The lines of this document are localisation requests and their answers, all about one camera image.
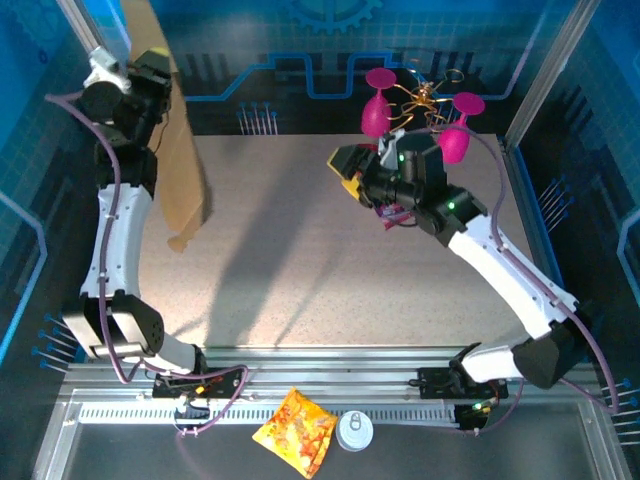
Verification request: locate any aluminium frame post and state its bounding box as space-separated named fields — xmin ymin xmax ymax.
xmin=54 ymin=0 xmax=109 ymax=56
xmin=503 ymin=0 xmax=601 ymax=144

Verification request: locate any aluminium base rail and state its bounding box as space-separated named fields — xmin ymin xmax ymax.
xmin=59 ymin=344 xmax=601 ymax=401

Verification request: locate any white tin can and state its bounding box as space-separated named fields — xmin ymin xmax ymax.
xmin=334 ymin=409 xmax=375 ymax=454

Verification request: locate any aluminium table side rail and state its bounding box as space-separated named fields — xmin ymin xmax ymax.
xmin=499 ymin=135 xmax=559 ymax=284

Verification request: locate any orange yellow snack bag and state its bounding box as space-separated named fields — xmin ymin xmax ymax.
xmin=251 ymin=386 xmax=339 ymax=480

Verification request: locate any brown cardboard paper box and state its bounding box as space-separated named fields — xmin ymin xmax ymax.
xmin=119 ymin=0 xmax=215 ymax=255

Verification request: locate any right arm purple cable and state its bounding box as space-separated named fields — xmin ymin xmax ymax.
xmin=399 ymin=124 xmax=621 ymax=436

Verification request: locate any small controller circuit board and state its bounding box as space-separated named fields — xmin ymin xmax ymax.
xmin=172 ymin=394 xmax=211 ymax=419
xmin=453 ymin=397 xmax=501 ymax=431

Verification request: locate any gold wire glass rack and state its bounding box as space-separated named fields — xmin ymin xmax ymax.
xmin=382 ymin=67 xmax=466 ymax=136

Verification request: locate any aluminium tray frame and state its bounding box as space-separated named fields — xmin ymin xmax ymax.
xmin=29 ymin=387 xmax=634 ymax=480

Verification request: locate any white slotted cable duct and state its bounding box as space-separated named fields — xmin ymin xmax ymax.
xmin=77 ymin=403 xmax=461 ymax=425

